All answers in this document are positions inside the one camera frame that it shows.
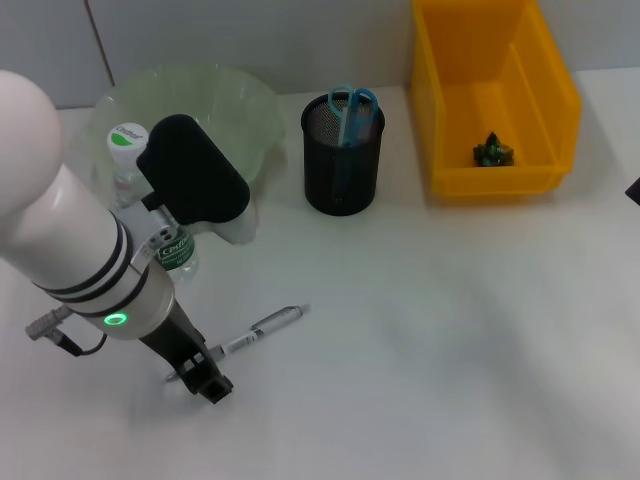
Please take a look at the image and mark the clear green-labelled water bottle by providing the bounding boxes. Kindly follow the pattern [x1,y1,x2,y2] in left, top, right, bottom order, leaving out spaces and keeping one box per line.
[106,122,200,282]

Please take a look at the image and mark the yellow plastic bin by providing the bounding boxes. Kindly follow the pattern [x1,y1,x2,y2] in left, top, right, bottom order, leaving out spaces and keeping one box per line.
[410,0,584,201]

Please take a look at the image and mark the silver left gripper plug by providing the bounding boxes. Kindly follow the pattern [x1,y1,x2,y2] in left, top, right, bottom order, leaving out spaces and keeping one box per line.
[24,307,72,342]

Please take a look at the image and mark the blue scissors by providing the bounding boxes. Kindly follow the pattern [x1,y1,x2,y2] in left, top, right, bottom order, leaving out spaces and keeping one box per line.
[328,84,380,194]

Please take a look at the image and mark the green plastic wrapper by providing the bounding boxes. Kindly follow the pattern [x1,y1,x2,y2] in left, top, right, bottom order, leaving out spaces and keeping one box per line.
[472,130,516,168]

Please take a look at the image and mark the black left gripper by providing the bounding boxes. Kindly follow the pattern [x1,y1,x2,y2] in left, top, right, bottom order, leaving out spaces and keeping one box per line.
[137,298,235,405]

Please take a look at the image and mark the black mesh pen holder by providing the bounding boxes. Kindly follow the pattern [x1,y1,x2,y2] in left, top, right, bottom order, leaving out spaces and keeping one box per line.
[299,91,386,217]

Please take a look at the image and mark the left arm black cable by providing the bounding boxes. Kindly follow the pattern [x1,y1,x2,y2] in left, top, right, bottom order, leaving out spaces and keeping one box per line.
[54,332,109,358]

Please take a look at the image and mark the silver pen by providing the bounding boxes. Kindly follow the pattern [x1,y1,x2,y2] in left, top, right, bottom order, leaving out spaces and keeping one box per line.
[164,303,310,384]

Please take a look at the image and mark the pale green glass fruit bowl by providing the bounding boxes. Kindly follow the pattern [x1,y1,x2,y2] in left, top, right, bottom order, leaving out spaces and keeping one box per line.
[89,60,289,204]

